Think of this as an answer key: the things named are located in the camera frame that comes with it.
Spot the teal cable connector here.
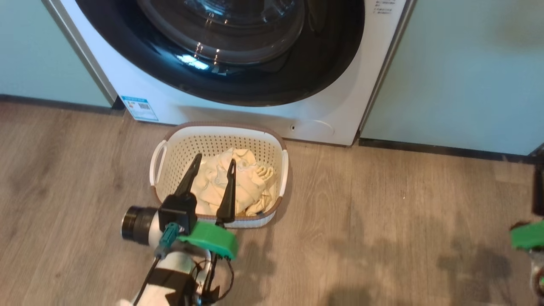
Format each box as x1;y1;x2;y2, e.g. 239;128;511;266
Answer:
154;222;181;259

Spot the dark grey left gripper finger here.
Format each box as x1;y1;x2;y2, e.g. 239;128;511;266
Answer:
174;153;203;197
216;159;237;224

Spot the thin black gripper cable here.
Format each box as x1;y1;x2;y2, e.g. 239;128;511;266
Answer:
195;254;235;303

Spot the white perforated laundry basket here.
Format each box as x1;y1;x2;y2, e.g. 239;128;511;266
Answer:
150;122;289;229

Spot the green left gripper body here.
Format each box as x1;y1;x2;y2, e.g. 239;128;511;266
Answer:
178;221;238;261

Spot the dark cabinet plinth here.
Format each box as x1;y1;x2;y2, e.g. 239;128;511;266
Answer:
358;138;544;164
0;94;125;115

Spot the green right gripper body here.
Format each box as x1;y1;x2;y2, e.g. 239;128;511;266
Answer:
510;220;544;251

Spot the thin black camera cable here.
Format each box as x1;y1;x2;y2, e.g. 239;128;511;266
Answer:
133;255;161;306

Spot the white front-load washing machine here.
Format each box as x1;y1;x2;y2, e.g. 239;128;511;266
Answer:
42;0;417;147

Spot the pale green cabinet plain front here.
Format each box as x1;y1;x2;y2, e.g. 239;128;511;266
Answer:
360;0;544;156

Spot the blue white energy label sticker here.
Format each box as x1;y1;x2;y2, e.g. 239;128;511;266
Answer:
120;96;159;122

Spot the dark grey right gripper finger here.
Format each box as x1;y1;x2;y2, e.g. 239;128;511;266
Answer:
532;164;544;216

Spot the round white filter cover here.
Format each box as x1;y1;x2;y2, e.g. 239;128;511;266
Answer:
289;120;335;139

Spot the pale green cabinet with drawers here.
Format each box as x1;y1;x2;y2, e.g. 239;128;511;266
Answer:
0;0;113;108

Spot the round black glass washer door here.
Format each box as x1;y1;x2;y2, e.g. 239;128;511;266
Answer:
76;0;365;107

